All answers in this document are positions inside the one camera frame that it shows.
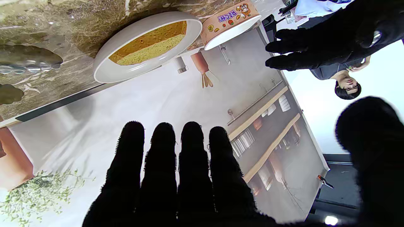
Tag brown bread slice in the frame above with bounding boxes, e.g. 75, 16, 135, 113
108, 21, 187, 66

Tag white round plate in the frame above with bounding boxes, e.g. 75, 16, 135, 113
93, 12, 202, 83

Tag white rectangular dish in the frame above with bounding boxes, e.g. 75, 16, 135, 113
201, 0, 262, 51

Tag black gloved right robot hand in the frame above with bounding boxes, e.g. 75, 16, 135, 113
82, 96, 404, 227

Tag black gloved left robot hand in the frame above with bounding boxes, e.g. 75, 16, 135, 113
265, 0, 404, 71

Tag person in grey shirt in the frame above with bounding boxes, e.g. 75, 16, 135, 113
309, 55, 371, 100

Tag black orange backdrop clamp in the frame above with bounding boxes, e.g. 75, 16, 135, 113
317, 175, 334, 189

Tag red handled metal kitchen tongs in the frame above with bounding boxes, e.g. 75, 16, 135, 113
0, 44, 63, 106

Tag printed kitchen scene backdrop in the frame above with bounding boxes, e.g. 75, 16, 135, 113
0, 25, 330, 227

